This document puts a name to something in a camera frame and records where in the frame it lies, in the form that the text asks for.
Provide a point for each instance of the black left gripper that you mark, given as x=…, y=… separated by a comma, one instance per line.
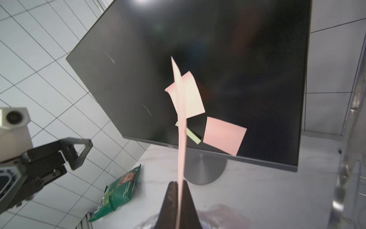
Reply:
x=25, y=177

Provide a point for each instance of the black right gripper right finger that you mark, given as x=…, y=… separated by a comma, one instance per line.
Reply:
x=189, y=216

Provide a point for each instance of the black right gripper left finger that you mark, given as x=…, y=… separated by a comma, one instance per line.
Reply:
x=168, y=206

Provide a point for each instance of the green sticky strip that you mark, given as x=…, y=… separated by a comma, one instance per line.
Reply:
x=191, y=135

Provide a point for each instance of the large pink sticky note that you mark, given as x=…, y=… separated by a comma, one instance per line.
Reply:
x=180, y=103

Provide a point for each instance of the curled pink sticky note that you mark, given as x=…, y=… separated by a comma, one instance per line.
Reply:
x=193, y=101

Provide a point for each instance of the black computer monitor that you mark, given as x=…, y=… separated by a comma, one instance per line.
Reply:
x=248, y=58

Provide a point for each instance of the trash bin with plastic liner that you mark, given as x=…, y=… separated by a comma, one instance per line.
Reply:
x=216, y=217

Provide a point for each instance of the green snack bag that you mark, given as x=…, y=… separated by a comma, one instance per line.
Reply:
x=117, y=194

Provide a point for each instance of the metal dish rack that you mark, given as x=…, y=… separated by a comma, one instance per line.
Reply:
x=348, y=208

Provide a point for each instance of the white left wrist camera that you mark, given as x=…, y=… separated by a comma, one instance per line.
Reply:
x=15, y=135

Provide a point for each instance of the metal mounting rail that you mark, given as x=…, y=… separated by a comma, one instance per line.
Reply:
x=84, y=223

